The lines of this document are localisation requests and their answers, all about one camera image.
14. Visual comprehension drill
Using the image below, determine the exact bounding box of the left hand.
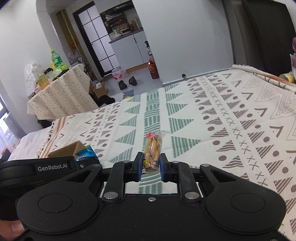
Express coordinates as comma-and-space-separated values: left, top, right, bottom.
0, 220, 25, 240

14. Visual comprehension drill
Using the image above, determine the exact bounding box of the blue snack packet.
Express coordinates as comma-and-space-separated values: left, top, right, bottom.
75, 145, 99, 161

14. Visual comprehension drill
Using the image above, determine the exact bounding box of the black chair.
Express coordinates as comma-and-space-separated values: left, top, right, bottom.
242, 1, 295, 76

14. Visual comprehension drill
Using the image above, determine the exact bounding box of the pink cloth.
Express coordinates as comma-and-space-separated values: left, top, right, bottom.
292, 37, 296, 53

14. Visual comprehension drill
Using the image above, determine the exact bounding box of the patterned bed blanket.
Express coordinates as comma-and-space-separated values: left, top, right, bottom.
7, 64, 296, 237

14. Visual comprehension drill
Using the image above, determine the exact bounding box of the right black slipper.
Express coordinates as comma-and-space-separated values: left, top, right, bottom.
128, 76, 137, 86

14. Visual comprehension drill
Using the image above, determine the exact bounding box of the black slipper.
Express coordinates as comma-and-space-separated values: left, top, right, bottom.
128, 76, 137, 86
118, 80, 127, 90

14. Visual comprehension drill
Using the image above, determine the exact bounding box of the dotted cream tablecloth table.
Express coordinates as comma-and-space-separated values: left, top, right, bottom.
27, 64, 98, 120

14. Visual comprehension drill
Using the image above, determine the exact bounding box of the small peanut snack packet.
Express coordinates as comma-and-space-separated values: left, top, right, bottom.
142, 131, 170, 174

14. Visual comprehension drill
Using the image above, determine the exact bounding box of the brown cardboard box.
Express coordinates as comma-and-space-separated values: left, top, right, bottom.
47, 141, 85, 158

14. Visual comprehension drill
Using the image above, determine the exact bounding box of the left black slipper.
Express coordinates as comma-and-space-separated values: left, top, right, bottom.
118, 80, 127, 90

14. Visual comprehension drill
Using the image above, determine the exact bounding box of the white kitchen cabinet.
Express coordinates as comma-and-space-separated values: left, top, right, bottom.
109, 30, 149, 70

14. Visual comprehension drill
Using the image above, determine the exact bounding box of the black framed glass door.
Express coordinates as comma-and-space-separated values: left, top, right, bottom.
73, 1, 119, 77

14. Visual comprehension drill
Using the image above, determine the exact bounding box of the red oil bottle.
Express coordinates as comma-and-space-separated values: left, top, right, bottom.
147, 59, 159, 79

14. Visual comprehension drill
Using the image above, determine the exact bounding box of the green soda bottle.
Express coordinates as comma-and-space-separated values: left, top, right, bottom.
51, 50, 68, 71

